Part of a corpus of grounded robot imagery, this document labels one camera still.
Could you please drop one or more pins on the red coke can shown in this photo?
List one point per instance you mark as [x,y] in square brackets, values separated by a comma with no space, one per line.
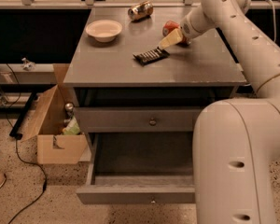
[169,26]

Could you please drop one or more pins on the black metal stand leg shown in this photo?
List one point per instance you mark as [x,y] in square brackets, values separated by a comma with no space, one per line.
[15,130]

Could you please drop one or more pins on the green and white packet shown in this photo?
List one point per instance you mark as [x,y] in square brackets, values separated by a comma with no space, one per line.
[72,128]

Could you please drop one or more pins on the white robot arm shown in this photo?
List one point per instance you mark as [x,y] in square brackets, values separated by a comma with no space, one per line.
[235,140]

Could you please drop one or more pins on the metal bottle in box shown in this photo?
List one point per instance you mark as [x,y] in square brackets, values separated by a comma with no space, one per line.
[69,110]

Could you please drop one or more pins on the open grey middle drawer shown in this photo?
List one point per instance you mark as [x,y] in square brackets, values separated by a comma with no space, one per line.
[139,168]

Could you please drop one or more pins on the small clear plastic object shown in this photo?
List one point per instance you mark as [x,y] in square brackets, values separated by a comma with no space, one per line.
[27,65]

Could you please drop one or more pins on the gold and silver can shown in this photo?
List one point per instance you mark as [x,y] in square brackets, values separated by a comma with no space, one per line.
[140,11]

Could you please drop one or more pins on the cardboard box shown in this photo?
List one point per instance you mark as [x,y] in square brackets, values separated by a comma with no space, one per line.
[47,123]

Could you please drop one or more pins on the white ceramic bowl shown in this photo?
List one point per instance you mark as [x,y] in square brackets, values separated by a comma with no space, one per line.
[104,30]

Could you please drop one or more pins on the closed grey top drawer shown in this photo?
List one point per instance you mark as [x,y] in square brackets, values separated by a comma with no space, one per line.
[136,119]

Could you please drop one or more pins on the grey wooden drawer cabinet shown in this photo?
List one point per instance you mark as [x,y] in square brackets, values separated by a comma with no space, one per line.
[107,74]

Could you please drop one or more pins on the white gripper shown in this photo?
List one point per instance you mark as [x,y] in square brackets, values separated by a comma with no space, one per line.
[188,29]

